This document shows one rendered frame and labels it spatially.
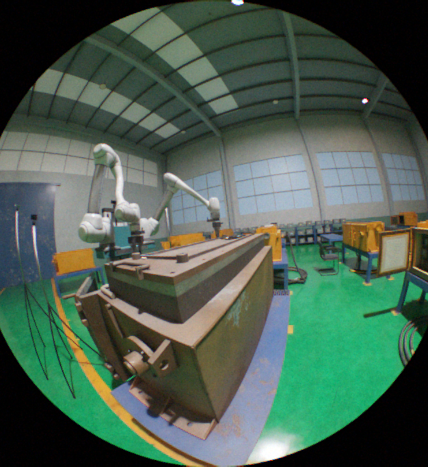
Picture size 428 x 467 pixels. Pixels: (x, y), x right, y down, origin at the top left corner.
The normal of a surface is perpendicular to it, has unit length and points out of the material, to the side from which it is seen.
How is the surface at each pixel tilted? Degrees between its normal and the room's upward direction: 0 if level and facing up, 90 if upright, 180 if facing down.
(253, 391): 0
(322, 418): 0
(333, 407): 0
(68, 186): 90
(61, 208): 90
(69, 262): 90
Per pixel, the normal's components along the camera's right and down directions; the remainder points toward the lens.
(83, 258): 0.87, -0.08
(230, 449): -0.11, -0.99
